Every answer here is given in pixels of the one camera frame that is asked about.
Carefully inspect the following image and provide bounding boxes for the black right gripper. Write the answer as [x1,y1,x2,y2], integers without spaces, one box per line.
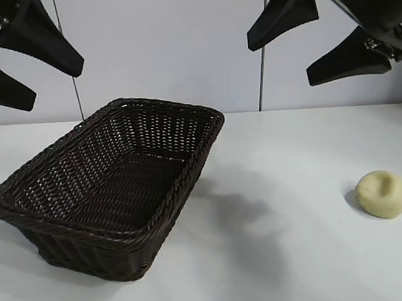
[245,0,402,91]

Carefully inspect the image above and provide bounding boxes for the dark brown woven basket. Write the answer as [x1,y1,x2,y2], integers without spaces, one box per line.
[0,91,235,289]

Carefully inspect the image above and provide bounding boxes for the pale yellow egg yolk pastry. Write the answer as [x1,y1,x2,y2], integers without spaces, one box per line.
[354,168,402,221]

